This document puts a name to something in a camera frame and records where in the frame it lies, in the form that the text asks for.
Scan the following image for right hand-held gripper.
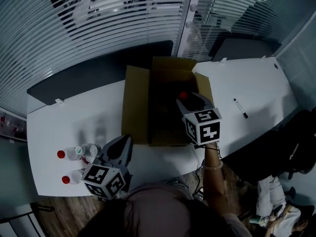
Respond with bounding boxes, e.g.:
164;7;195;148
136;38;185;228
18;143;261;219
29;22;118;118
175;92;222;147

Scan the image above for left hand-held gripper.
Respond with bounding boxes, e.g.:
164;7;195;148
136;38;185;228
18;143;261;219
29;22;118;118
81;134;133;199

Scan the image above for white-green capped clear bottle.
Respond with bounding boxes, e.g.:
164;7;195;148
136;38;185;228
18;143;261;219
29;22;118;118
75;143;102;158

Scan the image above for brown cardboard box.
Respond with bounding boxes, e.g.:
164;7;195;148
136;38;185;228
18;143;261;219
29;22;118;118
121;56;215;147

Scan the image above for person's right forearm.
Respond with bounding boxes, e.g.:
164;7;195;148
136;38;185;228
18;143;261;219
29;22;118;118
201;142;230;217

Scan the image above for black marker pen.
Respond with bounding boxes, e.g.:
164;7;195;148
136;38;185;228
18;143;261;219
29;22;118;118
233;97;249;119

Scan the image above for white table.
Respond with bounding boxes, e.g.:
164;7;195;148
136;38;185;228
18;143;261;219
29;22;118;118
26;55;299;197

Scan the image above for person's grey trousers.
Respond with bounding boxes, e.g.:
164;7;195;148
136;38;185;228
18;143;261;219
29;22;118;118
160;178;196;197

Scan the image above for person's mauve shirt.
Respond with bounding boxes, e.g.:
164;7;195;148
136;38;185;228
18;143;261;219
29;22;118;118
123;184;198;237

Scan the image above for long dark desk partition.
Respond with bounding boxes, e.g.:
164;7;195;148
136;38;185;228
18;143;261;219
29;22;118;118
26;40;175;106

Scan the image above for short dark desk partition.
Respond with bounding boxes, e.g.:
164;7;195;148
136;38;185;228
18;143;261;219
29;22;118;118
212;38;282;62

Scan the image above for white horizontal blinds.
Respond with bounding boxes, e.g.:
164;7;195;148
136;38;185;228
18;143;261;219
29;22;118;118
177;0;316;61
0;0;196;111

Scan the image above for whiteboard on black stand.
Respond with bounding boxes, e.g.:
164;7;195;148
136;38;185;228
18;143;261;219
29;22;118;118
0;201;56;237

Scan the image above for pale bracelet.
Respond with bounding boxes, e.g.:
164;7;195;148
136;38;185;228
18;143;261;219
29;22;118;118
202;161;224;170

